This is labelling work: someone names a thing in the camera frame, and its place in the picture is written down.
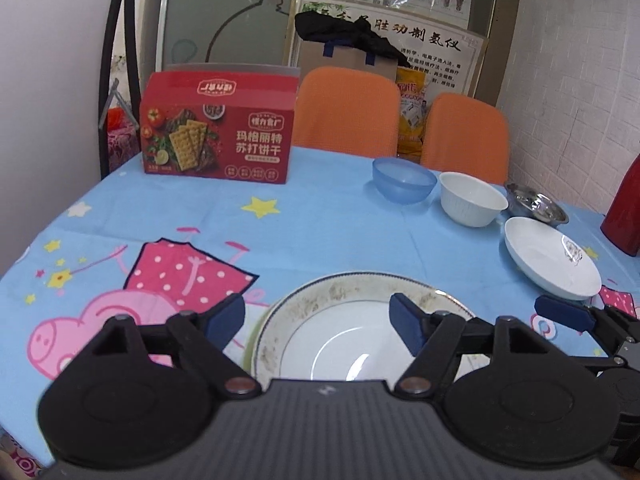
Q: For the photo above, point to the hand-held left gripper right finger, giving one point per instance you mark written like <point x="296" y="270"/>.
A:
<point x="406" y="324"/>

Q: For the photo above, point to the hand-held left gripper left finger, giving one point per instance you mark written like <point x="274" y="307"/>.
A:
<point x="227" y="319"/>

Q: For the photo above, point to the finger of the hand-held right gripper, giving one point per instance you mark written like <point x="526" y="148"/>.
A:
<point x="564" y="313"/>

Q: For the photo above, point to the large gold-rimmed white plate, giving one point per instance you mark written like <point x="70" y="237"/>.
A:
<point x="350" y="330"/>

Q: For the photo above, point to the plain white shallow plate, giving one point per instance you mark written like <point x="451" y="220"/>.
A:
<point x="542" y="260"/>

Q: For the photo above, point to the blue cartoon tablecloth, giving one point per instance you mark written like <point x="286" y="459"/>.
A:
<point x="350" y="240"/>

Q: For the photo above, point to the stainless steel bowl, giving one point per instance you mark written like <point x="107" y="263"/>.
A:
<point x="542" y="206"/>

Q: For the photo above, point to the red thermos flask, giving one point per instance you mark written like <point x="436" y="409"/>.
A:
<point x="625" y="210"/>

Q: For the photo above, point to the white ribbed bowl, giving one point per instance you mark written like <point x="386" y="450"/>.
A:
<point x="470" y="202"/>

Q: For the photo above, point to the blue plastic bowl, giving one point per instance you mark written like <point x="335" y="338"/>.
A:
<point x="400" y="180"/>

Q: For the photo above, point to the red cracker box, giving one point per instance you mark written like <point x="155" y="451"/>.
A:
<point x="220" y="135"/>

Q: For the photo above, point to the orange chair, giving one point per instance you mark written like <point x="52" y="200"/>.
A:
<point x="345" y="110"/>
<point x="465" y="130"/>

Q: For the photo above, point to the red floral bag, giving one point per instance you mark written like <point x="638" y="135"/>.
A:
<point x="120" y="140"/>

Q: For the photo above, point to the yellow snack bag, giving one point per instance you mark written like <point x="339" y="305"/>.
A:
<point x="412" y="115"/>

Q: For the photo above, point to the pink floral cloth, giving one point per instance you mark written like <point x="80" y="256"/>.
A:
<point x="17" y="460"/>

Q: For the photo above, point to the brown cardboard box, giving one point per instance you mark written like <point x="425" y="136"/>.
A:
<point x="345" y="59"/>

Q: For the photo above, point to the black cloth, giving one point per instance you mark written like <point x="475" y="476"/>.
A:
<point x="340" y="30"/>

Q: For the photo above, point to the frosted glass door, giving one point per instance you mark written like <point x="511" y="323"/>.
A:
<point x="225" y="15"/>

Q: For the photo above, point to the calligraphy wall poster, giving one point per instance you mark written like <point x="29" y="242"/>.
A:
<point x="440" y="45"/>

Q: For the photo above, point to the black metal frame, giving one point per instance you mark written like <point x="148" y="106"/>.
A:
<point x="122" y="35"/>

